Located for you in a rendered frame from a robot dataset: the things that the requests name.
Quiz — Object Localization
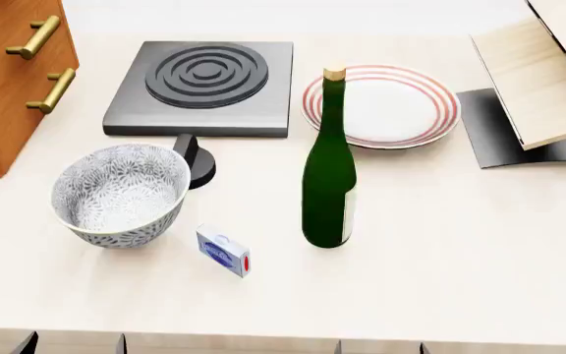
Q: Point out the dark grey stove plate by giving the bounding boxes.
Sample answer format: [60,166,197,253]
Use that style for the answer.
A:
[102,40,295,139]

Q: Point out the green wine bottle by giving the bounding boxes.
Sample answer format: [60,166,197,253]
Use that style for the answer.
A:
[301,66,359,250]

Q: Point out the small blue white box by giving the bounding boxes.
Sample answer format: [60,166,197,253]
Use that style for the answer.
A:
[195,222,252,280]

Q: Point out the light wooden rack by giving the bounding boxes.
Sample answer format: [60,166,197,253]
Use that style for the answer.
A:
[469,0,566,151]

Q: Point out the brass cabinet handle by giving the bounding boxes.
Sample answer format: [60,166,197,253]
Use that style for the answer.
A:
[5,15,62,61]
[25,67,77,115]

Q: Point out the white grey patterned bowl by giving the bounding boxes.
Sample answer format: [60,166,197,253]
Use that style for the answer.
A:
[49,142,193,250]

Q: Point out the black stove knob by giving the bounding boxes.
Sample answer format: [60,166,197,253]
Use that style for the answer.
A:
[171,133,217,192]

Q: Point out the black rack base plate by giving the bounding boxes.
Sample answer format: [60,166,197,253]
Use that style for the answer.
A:
[455,87,566,170]

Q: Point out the white plate red rings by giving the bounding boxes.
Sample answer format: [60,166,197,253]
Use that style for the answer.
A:
[301,64,463,150]

